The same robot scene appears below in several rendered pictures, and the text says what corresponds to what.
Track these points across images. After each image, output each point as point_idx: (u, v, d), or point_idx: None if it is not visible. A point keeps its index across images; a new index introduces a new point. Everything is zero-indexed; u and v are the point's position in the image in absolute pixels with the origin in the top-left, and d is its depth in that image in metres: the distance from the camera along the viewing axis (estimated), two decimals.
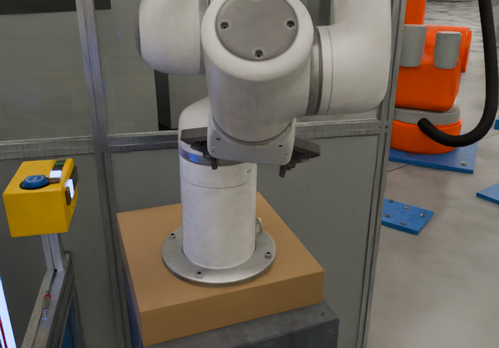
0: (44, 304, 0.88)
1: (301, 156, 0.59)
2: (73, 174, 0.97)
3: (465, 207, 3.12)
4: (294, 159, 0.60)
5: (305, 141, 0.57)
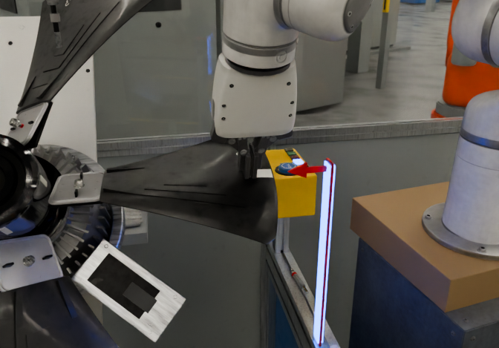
0: (298, 280, 0.97)
1: (272, 133, 0.62)
2: None
3: None
4: (263, 140, 0.62)
5: None
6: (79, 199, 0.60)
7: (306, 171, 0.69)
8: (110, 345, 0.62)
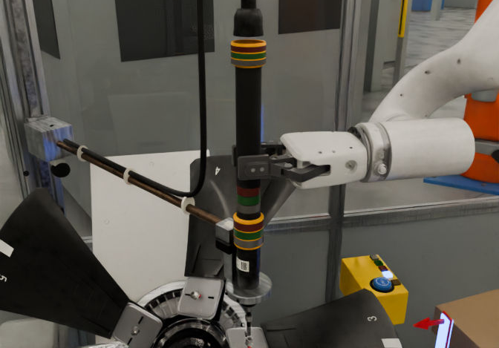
0: None
1: (292, 167, 0.62)
2: None
3: None
4: (283, 162, 0.63)
5: (314, 176, 0.61)
6: None
7: (428, 324, 0.83)
8: None
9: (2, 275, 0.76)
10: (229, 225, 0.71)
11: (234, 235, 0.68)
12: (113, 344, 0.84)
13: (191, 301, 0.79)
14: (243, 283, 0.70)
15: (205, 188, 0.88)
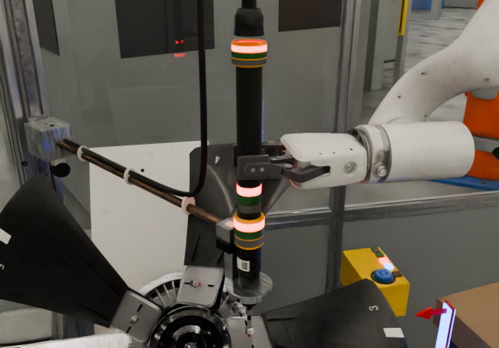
0: None
1: (292, 167, 0.62)
2: None
3: None
4: (283, 163, 0.63)
5: (314, 176, 0.61)
6: None
7: (430, 314, 0.82)
8: None
9: None
10: (229, 225, 0.71)
11: (235, 235, 0.68)
12: (112, 334, 0.83)
13: (190, 290, 0.78)
14: (243, 283, 0.70)
15: (205, 177, 0.87)
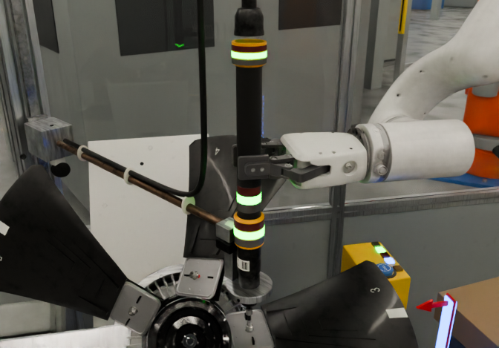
0: None
1: (292, 167, 0.62)
2: None
3: None
4: (283, 163, 0.63)
5: (314, 176, 0.61)
6: None
7: (431, 306, 0.81)
8: None
9: None
10: (229, 225, 0.71)
11: (235, 234, 0.68)
12: (111, 326, 0.82)
13: (189, 282, 0.77)
14: (243, 283, 0.70)
15: None
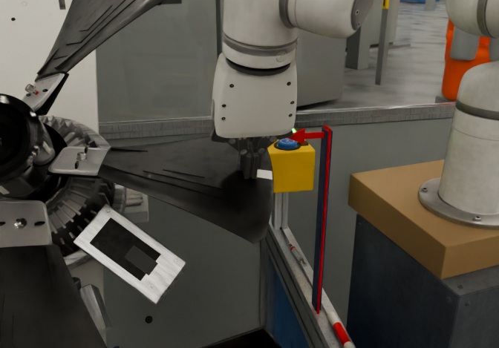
0: (296, 253, 0.98)
1: (272, 133, 0.62)
2: None
3: None
4: (263, 140, 0.62)
5: None
6: None
7: (304, 137, 0.71)
8: None
9: None
10: None
11: None
12: None
13: (28, 100, 0.67)
14: None
15: None
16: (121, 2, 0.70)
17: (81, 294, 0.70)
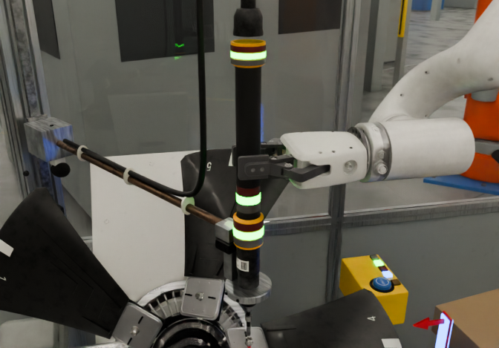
0: None
1: (292, 167, 0.62)
2: None
3: None
4: (283, 162, 0.63)
5: (314, 176, 0.61)
6: None
7: (428, 324, 0.83)
8: (47, 317, 0.77)
9: (211, 166, 0.87)
10: (229, 225, 0.71)
11: (234, 235, 0.68)
12: (113, 344, 0.84)
13: (240, 340, 0.78)
14: (243, 283, 0.70)
15: (348, 313, 0.85)
16: None
17: None
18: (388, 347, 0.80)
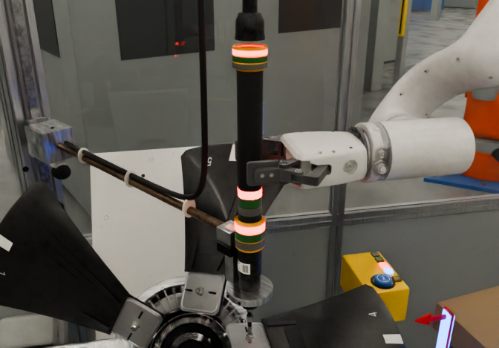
0: None
1: (301, 171, 0.60)
2: None
3: None
4: (293, 168, 0.61)
5: (323, 177, 0.61)
6: None
7: (429, 320, 0.82)
8: (47, 312, 0.77)
9: (211, 161, 0.86)
10: (230, 228, 0.71)
11: (235, 238, 0.68)
12: (113, 340, 0.83)
13: (240, 335, 0.78)
14: (244, 286, 0.71)
15: (350, 309, 0.84)
16: None
17: None
18: (390, 343, 0.80)
